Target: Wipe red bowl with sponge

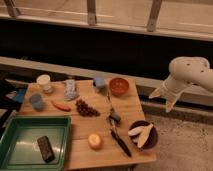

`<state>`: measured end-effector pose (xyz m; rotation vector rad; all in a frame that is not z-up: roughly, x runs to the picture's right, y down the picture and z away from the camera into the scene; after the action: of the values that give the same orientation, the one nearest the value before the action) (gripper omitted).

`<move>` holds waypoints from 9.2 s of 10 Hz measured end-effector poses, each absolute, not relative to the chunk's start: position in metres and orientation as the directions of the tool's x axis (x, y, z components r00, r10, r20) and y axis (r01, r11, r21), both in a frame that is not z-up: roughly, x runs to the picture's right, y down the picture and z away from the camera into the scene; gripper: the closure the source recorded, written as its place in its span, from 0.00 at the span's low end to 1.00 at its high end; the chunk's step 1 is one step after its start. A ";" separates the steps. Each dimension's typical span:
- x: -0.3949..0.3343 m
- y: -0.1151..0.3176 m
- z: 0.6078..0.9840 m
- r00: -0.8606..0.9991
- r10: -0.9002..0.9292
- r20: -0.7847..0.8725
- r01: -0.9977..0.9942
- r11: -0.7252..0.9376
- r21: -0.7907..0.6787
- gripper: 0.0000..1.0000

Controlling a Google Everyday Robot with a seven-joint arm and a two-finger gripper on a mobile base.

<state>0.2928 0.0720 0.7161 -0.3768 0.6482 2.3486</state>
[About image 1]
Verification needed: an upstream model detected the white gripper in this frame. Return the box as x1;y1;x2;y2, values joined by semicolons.
149;75;191;112

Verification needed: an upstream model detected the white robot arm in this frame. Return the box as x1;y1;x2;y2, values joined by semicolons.
149;56;213;112

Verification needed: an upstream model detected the dark purple bowl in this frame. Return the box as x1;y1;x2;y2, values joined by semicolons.
129;120;158;149

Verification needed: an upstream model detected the red bowl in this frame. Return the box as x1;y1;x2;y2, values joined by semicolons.
109;77;129;96

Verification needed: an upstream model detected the cream banana slice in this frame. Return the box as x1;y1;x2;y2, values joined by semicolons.
137;124;153;148

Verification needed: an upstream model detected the white banana slice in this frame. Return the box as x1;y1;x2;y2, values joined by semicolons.
128;126;144;136

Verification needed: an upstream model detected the yellow round fruit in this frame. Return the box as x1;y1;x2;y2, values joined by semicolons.
88;134;102;150

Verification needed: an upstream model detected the dark grape bunch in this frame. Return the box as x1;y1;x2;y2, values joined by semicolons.
76;99;100;117

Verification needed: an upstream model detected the orange carrot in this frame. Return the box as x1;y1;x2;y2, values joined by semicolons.
51;101;71;112

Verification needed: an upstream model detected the white cup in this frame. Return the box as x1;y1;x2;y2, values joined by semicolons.
36;74;53;93

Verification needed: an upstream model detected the blue plastic cup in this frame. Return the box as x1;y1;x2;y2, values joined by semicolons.
29;94;44;111

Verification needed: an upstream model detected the dark brown block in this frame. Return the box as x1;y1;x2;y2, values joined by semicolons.
37;136;55;162

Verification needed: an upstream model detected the blue object at table edge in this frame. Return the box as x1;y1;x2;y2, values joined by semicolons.
13;89;26;103

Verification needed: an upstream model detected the green plastic tray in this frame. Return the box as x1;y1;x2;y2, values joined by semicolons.
0;116;71;171

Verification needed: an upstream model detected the black handled utensil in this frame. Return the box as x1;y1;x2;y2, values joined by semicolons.
107;95;132;157

